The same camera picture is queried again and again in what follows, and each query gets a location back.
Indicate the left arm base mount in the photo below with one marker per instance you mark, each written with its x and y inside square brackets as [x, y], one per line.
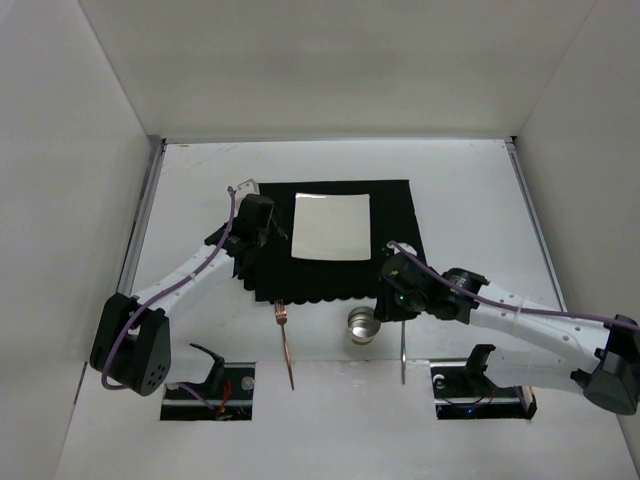
[225, 395]

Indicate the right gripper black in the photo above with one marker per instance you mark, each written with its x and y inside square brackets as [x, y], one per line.
[388, 307]

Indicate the square white plate black rim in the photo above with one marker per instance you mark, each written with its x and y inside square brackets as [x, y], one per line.
[332, 228]

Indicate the silver metal cup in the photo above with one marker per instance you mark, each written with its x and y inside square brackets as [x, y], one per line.
[362, 325]

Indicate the copper fork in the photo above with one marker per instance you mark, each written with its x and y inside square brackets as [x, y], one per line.
[281, 318]

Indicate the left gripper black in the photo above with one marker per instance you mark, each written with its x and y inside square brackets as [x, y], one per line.
[265, 230]

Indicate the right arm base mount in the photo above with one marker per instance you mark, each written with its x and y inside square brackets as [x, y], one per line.
[462, 391]

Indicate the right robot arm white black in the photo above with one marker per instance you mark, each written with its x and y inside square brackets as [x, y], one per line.
[593, 356]

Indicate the black cloth placemat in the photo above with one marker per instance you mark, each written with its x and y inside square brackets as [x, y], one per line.
[276, 275]

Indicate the silver table knife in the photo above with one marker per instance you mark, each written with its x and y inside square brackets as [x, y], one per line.
[403, 353]

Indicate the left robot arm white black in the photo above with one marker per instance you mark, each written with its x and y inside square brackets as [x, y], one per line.
[133, 347]

